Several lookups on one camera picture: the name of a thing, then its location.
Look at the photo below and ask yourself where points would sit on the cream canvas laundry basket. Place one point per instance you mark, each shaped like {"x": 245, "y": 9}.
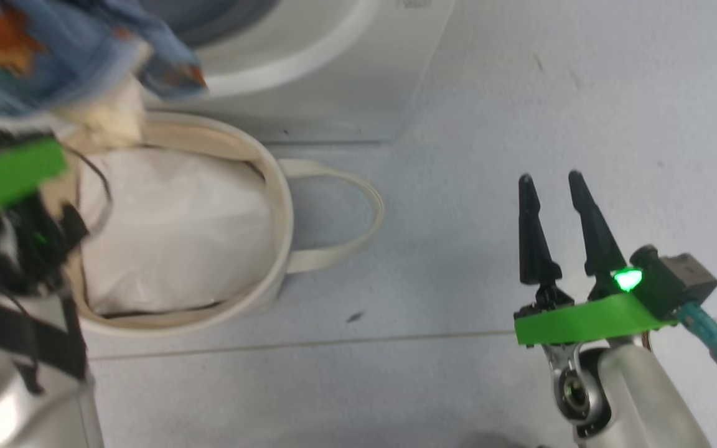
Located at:
{"x": 281, "y": 224}

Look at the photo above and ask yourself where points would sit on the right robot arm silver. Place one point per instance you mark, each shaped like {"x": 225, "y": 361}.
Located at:
{"x": 638, "y": 398}

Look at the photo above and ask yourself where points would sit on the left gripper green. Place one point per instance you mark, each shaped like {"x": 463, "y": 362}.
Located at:
{"x": 4, "y": 177}

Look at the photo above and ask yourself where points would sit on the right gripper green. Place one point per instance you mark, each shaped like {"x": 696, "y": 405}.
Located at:
{"x": 589, "y": 320}

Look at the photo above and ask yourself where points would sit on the blue garment with orange prints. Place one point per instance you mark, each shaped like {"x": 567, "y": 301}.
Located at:
{"x": 53, "y": 50}

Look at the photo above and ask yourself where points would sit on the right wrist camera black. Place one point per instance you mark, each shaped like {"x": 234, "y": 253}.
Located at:
{"x": 676, "y": 280}

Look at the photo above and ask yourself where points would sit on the white washing machine body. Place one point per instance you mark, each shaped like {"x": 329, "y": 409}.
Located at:
{"x": 365, "y": 74}

